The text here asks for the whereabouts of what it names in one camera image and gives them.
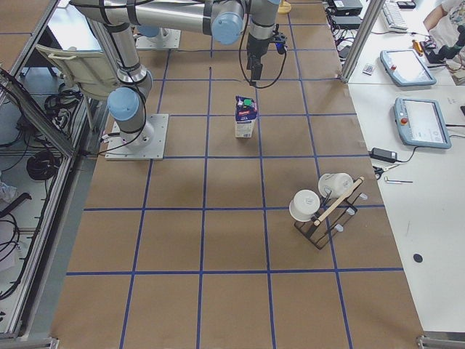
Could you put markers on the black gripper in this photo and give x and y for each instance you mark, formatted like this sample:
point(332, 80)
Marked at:
point(255, 47)

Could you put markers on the blue white milk carton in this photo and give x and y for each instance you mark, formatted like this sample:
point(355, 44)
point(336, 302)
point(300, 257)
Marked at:
point(245, 116)

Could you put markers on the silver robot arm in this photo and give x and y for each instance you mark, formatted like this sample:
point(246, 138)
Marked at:
point(251, 23)
point(150, 32)

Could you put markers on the white cup on rack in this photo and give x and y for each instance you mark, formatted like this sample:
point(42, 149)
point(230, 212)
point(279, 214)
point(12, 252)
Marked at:
point(303, 205)

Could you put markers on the wooden mug tree stand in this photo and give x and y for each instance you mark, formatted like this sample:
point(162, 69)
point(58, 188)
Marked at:
point(280, 6)

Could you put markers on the white mug on rack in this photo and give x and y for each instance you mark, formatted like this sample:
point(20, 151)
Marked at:
point(334, 185)

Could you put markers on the white keyboard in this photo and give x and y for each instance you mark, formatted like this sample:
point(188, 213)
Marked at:
point(393, 18)

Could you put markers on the far teach pendant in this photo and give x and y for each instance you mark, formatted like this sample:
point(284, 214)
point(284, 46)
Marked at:
point(406, 68)

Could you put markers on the teach pendant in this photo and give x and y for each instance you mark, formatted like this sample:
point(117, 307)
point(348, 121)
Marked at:
point(420, 123)
point(406, 68)

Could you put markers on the black power adapter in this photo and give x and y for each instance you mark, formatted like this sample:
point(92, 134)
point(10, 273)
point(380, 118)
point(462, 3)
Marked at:
point(383, 155)

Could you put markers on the grey office chair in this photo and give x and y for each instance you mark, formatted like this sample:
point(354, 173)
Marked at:
point(90, 71)

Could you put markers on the near teach pendant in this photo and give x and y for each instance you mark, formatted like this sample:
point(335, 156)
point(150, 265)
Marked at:
point(420, 123)

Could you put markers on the metal allen key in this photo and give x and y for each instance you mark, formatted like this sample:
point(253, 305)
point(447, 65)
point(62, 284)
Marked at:
point(391, 181)

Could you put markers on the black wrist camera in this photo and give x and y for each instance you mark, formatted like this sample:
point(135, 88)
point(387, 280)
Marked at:
point(279, 40)

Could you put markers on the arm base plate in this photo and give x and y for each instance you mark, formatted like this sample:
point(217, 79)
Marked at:
point(166, 39)
point(149, 145)

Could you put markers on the aluminium frame post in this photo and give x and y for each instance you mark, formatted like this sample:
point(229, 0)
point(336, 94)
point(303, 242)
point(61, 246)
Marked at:
point(370, 17)

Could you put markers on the black wire cup rack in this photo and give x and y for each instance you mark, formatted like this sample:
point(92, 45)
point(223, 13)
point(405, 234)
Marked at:
point(332, 216)

